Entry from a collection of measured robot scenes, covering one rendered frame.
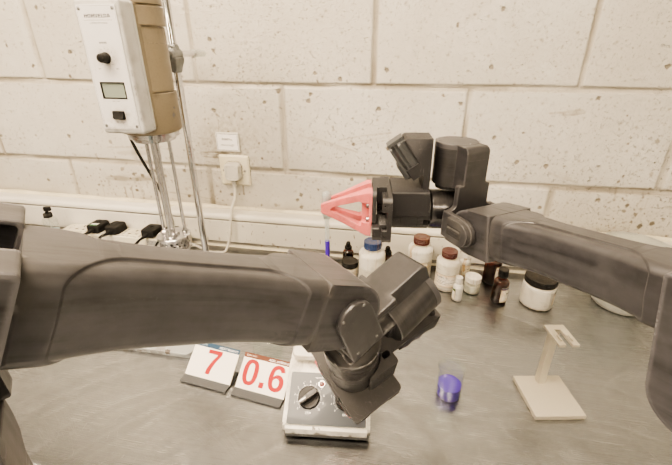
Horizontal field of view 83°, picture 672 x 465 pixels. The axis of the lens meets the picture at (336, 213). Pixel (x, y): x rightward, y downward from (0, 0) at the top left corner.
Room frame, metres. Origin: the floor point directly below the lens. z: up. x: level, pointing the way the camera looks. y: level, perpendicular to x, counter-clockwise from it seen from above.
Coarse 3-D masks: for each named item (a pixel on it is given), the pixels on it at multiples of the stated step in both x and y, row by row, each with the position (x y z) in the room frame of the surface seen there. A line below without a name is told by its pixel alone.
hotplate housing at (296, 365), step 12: (300, 360) 0.46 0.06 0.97; (312, 360) 0.46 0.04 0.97; (288, 372) 0.45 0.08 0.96; (312, 372) 0.44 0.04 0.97; (288, 384) 0.43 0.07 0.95; (288, 396) 0.41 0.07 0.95; (288, 432) 0.38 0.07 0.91; (300, 432) 0.38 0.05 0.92; (312, 432) 0.38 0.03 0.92; (324, 432) 0.38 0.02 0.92; (336, 432) 0.37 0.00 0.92; (348, 432) 0.37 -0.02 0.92; (360, 432) 0.37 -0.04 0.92
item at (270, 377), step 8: (248, 360) 0.50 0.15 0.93; (256, 360) 0.50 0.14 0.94; (248, 368) 0.49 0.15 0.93; (256, 368) 0.49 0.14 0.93; (264, 368) 0.49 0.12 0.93; (272, 368) 0.48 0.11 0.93; (280, 368) 0.48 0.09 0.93; (288, 368) 0.48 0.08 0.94; (240, 376) 0.48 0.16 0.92; (248, 376) 0.48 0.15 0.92; (256, 376) 0.48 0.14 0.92; (264, 376) 0.48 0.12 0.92; (272, 376) 0.47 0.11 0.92; (280, 376) 0.47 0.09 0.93; (248, 384) 0.47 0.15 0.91; (256, 384) 0.47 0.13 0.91; (264, 384) 0.47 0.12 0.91; (272, 384) 0.46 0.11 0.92; (280, 384) 0.46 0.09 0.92; (272, 392) 0.45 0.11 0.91; (280, 392) 0.45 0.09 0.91
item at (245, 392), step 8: (240, 384) 0.47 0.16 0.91; (232, 392) 0.46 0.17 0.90; (240, 392) 0.46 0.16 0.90; (248, 392) 0.46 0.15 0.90; (256, 392) 0.46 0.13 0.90; (264, 392) 0.46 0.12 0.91; (256, 400) 0.44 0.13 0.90; (264, 400) 0.44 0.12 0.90; (272, 400) 0.44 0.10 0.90; (280, 400) 0.44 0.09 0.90
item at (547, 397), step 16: (544, 352) 0.48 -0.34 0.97; (544, 368) 0.47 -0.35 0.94; (528, 384) 0.47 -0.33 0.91; (544, 384) 0.47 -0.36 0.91; (560, 384) 0.47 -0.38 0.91; (528, 400) 0.44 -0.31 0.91; (544, 400) 0.44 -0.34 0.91; (560, 400) 0.44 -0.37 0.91; (544, 416) 0.41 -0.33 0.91; (560, 416) 0.41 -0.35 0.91; (576, 416) 0.41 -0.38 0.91
